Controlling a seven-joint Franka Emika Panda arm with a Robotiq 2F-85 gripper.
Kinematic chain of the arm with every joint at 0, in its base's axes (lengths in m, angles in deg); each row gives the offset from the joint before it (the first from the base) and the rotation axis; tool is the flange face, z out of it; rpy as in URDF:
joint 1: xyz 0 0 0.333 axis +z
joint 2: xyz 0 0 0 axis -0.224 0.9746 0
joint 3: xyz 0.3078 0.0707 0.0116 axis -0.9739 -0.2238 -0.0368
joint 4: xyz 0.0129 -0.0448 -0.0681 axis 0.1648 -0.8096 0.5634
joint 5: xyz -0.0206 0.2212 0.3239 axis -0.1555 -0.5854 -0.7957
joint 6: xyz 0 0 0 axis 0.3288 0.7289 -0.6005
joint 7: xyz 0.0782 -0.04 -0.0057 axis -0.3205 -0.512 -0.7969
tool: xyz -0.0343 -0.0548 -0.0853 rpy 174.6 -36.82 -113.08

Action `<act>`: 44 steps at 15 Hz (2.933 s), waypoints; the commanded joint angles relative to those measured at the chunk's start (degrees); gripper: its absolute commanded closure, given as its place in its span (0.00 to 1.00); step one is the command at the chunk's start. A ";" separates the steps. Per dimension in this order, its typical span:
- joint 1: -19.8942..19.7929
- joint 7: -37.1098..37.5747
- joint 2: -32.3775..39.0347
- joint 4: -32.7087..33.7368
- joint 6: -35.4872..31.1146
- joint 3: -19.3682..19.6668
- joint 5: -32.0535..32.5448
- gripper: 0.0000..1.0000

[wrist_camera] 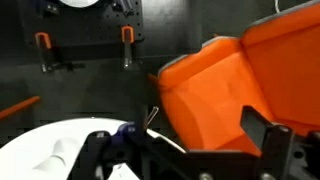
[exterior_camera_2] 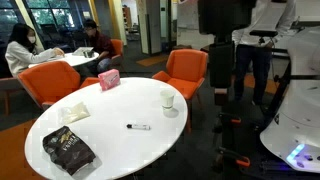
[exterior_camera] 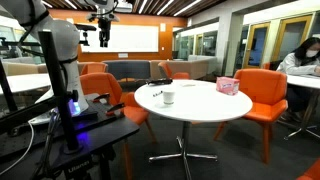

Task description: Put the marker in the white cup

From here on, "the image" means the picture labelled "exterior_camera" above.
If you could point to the black remote on table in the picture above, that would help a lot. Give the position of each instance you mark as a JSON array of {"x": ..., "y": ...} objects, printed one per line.
[{"x": 160, "y": 81}]

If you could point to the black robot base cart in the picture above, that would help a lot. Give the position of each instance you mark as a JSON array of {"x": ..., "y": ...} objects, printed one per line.
[{"x": 96, "y": 134}]

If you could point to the grey sofa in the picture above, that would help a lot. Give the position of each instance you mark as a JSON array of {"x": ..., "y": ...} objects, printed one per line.
[{"x": 137, "y": 69}]

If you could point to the white table left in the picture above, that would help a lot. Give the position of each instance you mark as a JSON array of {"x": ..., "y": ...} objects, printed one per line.
[{"x": 26, "y": 82}]

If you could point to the white cup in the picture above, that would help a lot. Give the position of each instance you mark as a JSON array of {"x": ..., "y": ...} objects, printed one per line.
[{"x": 168, "y": 96}]

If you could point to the black camera pole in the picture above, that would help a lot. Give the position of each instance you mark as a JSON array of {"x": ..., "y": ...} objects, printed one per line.
[{"x": 59, "y": 90}]

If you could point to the orange chair corner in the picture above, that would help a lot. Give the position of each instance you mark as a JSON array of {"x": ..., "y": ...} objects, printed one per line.
[{"x": 312, "y": 173}]

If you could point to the round white table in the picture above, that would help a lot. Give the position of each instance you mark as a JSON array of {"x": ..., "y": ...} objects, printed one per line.
[{"x": 194, "y": 101}]

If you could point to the white whiteboard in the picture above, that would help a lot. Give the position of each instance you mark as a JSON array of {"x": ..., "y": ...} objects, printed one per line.
[{"x": 124, "y": 38}]

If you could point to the white table right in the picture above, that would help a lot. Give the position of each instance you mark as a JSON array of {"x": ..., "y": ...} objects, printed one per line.
[{"x": 301, "y": 96}]

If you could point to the person in white mask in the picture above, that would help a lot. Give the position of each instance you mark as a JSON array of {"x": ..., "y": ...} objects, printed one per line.
[{"x": 303, "y": 60}]

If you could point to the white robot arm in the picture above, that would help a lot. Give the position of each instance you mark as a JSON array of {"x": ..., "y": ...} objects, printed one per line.
[{"x": 33, "y": 16}]

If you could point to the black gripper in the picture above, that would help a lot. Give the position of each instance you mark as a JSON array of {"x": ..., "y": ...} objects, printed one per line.
[{"x": 104, "y": 34}]

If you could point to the black marker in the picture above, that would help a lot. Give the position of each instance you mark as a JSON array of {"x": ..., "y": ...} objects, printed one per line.
[{"x": 157, "y": 94}]

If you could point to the orange chair right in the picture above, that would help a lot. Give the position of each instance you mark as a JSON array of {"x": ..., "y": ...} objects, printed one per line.
[{"x": 267, "y": 90}]

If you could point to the orange chair back left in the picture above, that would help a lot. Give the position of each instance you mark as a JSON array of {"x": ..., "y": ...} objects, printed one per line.
[{"x": 92, "y": 67}]

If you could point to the pink tissue box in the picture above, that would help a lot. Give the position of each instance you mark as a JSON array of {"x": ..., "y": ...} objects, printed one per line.
[{"x": 227, "y": 85}]

